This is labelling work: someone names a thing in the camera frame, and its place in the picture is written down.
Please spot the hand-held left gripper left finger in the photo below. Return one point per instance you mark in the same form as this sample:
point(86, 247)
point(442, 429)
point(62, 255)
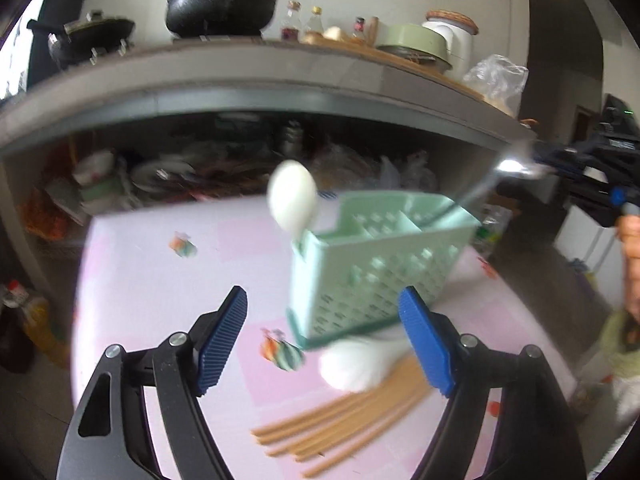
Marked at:
point(222, 340)

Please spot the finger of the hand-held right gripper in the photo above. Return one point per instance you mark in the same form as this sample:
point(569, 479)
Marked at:
point(560, 152)

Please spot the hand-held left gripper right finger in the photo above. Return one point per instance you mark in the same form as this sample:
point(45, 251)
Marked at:
point(425, 340)

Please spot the white ceramic spoon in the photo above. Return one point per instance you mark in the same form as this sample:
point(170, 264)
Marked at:
point(292, 195)
point(350, 365)

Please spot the green plastic utensil basket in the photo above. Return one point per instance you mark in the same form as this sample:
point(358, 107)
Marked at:
point(350, 280)

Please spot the bundle of bamboo chopsticks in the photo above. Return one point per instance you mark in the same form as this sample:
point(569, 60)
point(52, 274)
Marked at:
point(325, 425)

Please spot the person's right hand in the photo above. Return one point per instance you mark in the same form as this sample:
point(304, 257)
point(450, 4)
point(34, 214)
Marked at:
point(631, 240)

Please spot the pink printed tablecloth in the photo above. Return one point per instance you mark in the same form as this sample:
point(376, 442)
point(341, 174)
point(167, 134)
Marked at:
point(165, 320)

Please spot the clear plastic bag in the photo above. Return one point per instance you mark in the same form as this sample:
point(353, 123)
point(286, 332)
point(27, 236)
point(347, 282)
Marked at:
point(495, 82)

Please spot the white jar with woven lid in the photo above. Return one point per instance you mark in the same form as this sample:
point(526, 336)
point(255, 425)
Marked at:
point(457, 45)

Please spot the white plastic bag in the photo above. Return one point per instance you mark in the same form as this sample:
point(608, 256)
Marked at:
point(407, 172)

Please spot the stack of white dishes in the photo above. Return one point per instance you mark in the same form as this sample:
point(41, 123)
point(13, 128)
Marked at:
point(165, 172)

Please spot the yellow cooking oil bottle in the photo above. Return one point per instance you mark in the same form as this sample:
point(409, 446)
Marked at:
point(42, 330)

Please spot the green enamel bowl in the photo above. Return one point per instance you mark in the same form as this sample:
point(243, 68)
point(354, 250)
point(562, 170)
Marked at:
point(415, 45)

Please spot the dark bottle with red cap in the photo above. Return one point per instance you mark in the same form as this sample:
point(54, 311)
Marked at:
point(12, 330)

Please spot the white fluffy robe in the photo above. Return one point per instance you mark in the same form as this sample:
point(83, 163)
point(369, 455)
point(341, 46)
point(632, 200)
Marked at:
point(630, 400)

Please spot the orange bag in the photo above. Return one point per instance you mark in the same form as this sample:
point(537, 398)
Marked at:
point(45, 210)

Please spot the grey concrete kitchen counter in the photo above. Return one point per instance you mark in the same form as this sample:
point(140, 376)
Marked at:
point(200, 75)

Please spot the clear glass bottle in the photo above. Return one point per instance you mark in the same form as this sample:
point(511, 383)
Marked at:
point(315, 22)

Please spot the glass bottle with dark contents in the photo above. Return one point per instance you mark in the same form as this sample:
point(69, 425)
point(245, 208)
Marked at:
point(291, 22)

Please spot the black wok with lid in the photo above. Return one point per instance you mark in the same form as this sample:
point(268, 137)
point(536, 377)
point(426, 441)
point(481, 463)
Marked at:
point(95, 32)

